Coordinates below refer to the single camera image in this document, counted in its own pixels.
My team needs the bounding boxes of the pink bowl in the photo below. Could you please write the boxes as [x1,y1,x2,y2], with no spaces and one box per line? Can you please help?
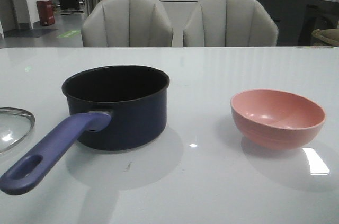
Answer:
[230,89,326,150]

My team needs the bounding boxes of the glass lid blue knob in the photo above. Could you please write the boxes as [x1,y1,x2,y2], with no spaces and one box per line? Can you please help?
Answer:
[1,107,35,154]

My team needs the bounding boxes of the dark blue saucepan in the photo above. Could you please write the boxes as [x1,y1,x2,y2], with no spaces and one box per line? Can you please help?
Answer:
[1,65,170,195]

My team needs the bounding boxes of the left beige chair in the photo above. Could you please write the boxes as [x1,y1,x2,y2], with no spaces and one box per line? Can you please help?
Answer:
[81,0,173,47]

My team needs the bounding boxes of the beige chair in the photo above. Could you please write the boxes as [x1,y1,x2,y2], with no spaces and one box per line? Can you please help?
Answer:
[183,0,279,47]
[81,0,173,47]

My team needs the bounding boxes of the right beige chair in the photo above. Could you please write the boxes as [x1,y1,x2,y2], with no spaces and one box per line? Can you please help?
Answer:
[183,0,279,47]

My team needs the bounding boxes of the red trash bin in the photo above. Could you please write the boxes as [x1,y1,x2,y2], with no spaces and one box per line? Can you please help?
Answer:
[37,0,55,26]

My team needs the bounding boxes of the grey counter cabinet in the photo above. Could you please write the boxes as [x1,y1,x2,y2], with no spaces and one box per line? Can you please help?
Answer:
[257,0,338,46]

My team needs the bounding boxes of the olive cushion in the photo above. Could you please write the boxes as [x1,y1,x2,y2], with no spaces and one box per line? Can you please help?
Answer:
[312,28,339,47]

